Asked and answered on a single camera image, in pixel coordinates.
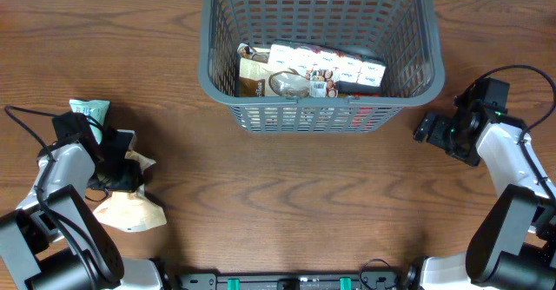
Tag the Kleenex tissue multipack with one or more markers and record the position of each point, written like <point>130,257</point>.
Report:
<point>317,63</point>

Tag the mint toilet tissue wipes pack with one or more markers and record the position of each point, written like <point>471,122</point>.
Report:
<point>95,112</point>

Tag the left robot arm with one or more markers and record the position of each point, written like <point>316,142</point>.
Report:
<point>52,240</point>

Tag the brown snack pouch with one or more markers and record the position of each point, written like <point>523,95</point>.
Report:
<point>260,55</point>
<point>258,79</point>

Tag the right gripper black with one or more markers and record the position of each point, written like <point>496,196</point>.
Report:
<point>437,131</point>

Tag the orange pasta packet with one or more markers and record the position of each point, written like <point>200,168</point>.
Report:
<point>291,118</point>

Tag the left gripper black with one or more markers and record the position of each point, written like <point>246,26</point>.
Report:
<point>129,171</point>

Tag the beige paper bag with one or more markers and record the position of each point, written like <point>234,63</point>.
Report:
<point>131,212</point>

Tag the grey plastic basket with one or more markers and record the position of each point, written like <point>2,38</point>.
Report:
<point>403,34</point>

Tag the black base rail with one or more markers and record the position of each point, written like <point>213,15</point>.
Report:
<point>376,279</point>

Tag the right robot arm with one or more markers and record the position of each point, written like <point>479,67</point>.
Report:
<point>514,247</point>

